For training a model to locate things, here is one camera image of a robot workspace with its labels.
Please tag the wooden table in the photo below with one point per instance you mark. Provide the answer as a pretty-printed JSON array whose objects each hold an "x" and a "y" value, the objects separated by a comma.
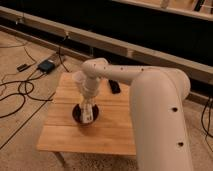
[{"x": 110, "y": 133}]

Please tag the purple ceramic bowl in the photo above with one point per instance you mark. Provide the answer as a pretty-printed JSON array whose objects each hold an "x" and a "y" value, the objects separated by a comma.
[{"x": 76, "y": 113}]

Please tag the clear plastic bottle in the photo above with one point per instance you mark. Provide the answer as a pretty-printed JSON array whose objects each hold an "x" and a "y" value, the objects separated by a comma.
[{"x": 88, "y": 116}]

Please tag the black power adapter box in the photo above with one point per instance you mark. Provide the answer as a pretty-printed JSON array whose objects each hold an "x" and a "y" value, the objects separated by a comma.
[{"x": 46, "y": 66}]

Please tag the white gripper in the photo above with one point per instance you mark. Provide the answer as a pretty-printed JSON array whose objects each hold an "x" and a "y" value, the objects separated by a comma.
[{"x": 90, "y": 88}]

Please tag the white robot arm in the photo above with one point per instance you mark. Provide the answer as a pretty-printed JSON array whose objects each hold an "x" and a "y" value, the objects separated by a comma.
[{"x": 156, "y": 97}]

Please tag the small black device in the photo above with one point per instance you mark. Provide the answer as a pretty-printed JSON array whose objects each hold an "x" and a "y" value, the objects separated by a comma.
[{"x": 23, "y": 67}]

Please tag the white plastic cup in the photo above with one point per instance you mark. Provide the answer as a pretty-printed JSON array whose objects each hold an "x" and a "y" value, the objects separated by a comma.
[{"x": 79, "y": 78}]

